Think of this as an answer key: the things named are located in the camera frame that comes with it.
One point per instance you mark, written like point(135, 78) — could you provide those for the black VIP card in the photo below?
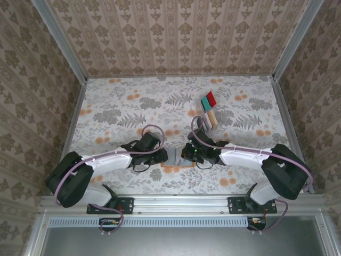
point(201, 125)

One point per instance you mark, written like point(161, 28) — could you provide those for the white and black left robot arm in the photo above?
point(112, 162)

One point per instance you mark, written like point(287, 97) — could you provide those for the black controller board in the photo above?
point(109, 223)
point(257, 222)

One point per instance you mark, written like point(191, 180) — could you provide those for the red card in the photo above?
point(211, 98)

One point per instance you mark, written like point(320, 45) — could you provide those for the aluminium mounting rail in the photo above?
point(181, 204)

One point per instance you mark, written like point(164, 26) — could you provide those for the white card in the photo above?
point(207, 121)

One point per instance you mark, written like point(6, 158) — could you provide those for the grey metal panel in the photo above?
point(173, 242)

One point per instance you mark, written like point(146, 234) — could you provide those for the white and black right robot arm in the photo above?
point(239, 157)

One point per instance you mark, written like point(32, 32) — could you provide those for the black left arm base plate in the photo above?
point(128, 205)

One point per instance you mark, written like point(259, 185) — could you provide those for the aluminium frame post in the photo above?
point(61, 42)
point(296, 40)

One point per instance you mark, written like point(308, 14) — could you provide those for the orange leather card holder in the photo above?
point(174, 157)

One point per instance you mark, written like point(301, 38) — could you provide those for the teal card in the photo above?
point(205, 103)

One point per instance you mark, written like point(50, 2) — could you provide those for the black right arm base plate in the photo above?
point(234, 205)

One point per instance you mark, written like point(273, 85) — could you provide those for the clear acrylic card stand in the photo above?
point(195, 109)

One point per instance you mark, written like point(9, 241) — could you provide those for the aluminium side rail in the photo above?
point(283, 106)
point(76, 112)

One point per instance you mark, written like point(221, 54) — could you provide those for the floral patterned table mat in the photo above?
point(128, 88)

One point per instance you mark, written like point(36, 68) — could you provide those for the tan card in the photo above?
point(212, 118)

